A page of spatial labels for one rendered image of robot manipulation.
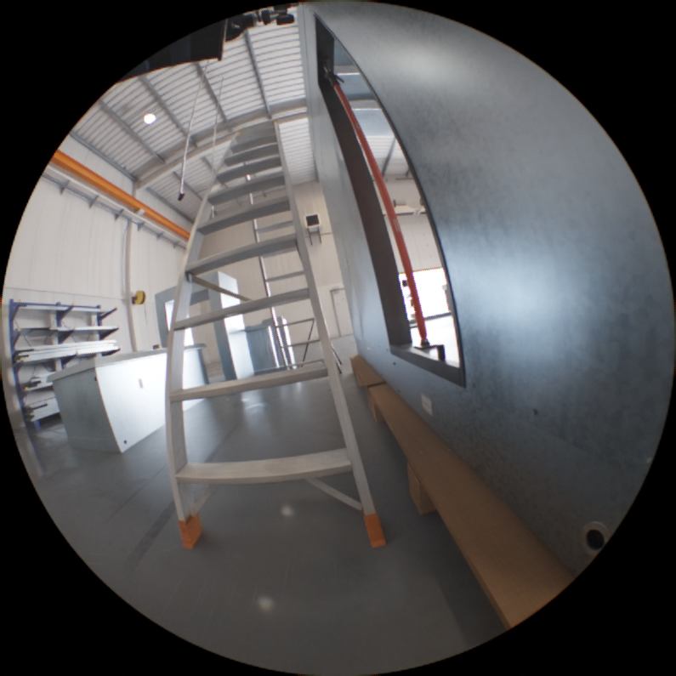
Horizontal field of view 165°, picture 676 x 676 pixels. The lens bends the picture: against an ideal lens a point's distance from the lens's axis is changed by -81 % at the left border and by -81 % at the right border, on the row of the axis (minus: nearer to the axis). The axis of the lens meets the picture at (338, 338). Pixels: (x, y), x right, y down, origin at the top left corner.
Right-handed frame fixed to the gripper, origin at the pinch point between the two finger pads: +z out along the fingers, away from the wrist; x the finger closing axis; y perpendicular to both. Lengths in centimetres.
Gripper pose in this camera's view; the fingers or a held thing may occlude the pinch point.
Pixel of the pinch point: (282, 14)
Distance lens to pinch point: 208.7
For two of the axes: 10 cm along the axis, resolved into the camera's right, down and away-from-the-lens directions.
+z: 9.8, -2.0, 0.2
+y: 1.6, 8.2, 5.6
